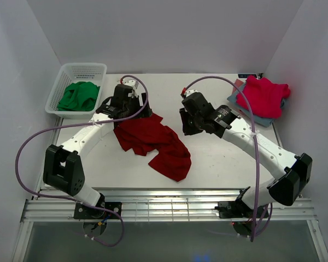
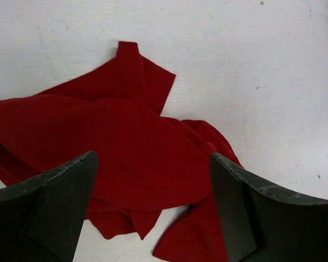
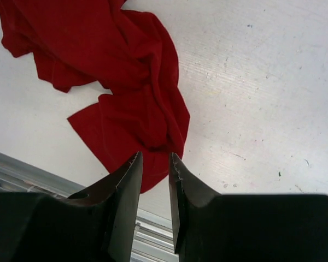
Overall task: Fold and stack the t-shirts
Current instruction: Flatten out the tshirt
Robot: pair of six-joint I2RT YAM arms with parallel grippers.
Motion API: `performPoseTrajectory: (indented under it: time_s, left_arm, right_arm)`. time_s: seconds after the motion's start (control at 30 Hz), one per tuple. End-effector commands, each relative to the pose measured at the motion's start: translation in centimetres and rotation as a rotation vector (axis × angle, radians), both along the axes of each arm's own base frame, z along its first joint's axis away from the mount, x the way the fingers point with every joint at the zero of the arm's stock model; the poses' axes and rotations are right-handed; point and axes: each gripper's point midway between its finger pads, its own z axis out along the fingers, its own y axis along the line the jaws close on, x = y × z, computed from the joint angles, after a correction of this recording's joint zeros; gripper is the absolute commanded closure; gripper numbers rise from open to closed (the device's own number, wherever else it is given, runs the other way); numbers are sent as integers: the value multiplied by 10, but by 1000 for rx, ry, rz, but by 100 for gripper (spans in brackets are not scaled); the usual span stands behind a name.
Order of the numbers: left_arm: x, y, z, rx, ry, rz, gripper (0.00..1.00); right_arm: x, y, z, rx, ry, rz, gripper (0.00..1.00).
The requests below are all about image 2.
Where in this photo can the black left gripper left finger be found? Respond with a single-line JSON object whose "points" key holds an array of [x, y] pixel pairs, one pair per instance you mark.
{"points": [[41, 218]]}

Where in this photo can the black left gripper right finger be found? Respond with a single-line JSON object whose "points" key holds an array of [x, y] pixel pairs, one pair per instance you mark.
{"points": [[263, 221]]}

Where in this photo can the dark red t shirt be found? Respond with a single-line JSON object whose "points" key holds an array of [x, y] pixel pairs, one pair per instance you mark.
{"points": [[147, 162]]}

